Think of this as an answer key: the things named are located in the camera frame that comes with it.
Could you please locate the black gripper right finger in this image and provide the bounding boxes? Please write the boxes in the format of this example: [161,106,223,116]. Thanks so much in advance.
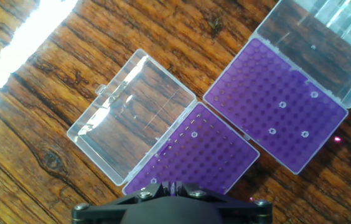
[177,182,273,224]

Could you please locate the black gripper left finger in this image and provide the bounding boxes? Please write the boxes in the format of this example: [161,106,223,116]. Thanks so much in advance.
[71,182,172,224]

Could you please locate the purple pipette tip box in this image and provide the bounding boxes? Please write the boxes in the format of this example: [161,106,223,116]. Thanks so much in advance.
[66,49,260,195]
[202,0,351,175]

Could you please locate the brown wooden board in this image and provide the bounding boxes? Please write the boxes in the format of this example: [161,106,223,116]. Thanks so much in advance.
[0,0,351,224]

